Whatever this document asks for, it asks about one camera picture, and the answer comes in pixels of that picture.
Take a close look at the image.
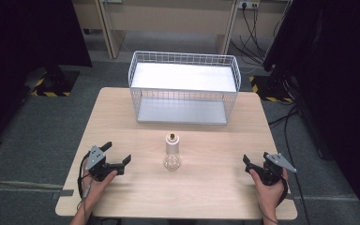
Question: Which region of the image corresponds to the black stand base striped tape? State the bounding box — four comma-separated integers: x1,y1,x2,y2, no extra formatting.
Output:
248,74,295,104
24,65,81,98

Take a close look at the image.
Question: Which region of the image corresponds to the right hand-held gripper cable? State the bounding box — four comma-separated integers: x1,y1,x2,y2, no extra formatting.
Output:
258,175,291,225

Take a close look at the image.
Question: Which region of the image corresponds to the hand-held gripper cable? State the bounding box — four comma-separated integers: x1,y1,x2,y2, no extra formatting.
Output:
258,175,291,225
76,152,94,225

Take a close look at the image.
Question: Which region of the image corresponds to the white power strip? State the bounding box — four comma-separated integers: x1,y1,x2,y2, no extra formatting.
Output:
237,0,261,10

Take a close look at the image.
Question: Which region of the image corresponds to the person's left hand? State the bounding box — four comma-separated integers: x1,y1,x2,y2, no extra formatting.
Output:
80,170,118,205

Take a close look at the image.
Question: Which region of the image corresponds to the bundle of black cables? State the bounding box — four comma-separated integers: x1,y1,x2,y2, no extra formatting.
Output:
229,5,287,68

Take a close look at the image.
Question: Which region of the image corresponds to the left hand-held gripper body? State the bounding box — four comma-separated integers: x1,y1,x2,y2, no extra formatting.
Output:
84,144,126,183

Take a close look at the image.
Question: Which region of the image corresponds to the bulb-shaped clear glass bottle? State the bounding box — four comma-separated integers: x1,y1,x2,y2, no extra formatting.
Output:
162,132,182,172

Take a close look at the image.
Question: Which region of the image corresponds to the person's right hand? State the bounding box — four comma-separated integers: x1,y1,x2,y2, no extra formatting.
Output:
248,168,290,217

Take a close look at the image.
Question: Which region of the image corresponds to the black curtain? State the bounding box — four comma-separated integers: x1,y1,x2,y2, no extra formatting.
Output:
262,0,360,223
0,0,94,150

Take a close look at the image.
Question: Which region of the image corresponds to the grey floor tape strip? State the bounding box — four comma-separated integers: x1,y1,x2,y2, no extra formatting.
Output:
0,179,76,199

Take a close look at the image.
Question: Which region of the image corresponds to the black floor cable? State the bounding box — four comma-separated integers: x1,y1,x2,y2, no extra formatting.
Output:
267,104,312,225

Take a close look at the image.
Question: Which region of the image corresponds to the white wire shelf rack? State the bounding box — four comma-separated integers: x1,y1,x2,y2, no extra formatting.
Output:
127,50,242,127

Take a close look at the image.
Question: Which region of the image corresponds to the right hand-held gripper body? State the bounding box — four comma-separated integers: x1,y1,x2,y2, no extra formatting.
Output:
245,152,297,187

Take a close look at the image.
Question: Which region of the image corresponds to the left hand-held gripper cable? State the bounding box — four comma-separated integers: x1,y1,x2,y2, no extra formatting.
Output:
76,152,94,225

